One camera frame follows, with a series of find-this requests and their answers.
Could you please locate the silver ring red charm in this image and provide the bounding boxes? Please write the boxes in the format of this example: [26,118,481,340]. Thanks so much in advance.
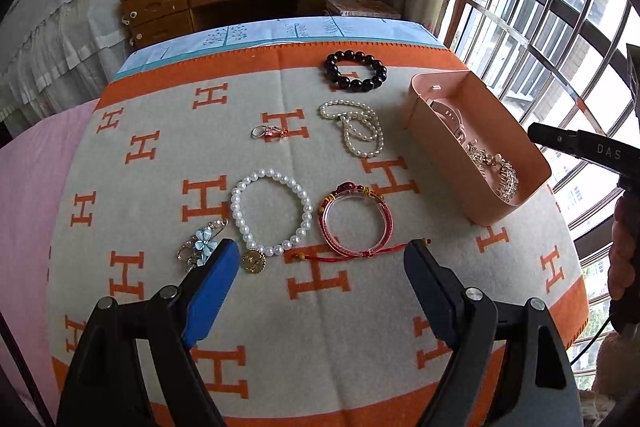
[250,124,288,141]

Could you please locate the long small pearl necklace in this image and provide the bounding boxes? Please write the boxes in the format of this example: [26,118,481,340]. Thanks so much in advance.
[316,98,386,160]

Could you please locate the blue flower pearl brooch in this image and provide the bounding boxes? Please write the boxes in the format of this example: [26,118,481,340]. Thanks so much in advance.
[176,219,229,272]

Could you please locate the pink bed sheet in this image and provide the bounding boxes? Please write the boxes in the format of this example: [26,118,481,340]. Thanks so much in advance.
[0,101,96,415]

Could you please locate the silver leaf pearl hairpiece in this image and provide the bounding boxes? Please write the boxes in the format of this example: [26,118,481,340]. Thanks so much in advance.
[464,141,520,202]

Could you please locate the white lace covered furniture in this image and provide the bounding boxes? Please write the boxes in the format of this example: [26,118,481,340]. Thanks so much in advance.
[1,0,130,136]

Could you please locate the red cord bracelet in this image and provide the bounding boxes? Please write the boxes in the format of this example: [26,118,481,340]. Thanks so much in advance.
[290,181,432,264]

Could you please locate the metal window grille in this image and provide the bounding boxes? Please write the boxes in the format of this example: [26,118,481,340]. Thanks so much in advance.
[444,0,640,388]

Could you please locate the orange grey H blanket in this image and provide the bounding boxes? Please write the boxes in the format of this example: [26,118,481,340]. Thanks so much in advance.
[47,43,588,426]

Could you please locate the black bead bracelet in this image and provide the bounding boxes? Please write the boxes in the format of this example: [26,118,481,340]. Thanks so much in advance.
[323,50,388,93]

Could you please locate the person right hand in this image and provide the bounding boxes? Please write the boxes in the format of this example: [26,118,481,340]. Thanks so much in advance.
[608,196,636,301]

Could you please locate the white pearl bracelet gold charm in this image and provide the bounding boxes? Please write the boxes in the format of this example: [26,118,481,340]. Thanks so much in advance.
[230,168,312,274]

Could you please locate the stack of books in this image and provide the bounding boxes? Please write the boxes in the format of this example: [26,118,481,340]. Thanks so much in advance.
[326,0,401,20]

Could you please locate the pink rectangular storage box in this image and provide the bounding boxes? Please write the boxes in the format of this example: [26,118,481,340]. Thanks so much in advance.
[401,70,551,225]

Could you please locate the blue white tree sheet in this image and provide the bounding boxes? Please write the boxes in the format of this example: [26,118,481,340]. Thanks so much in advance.
[114,16,444,80]

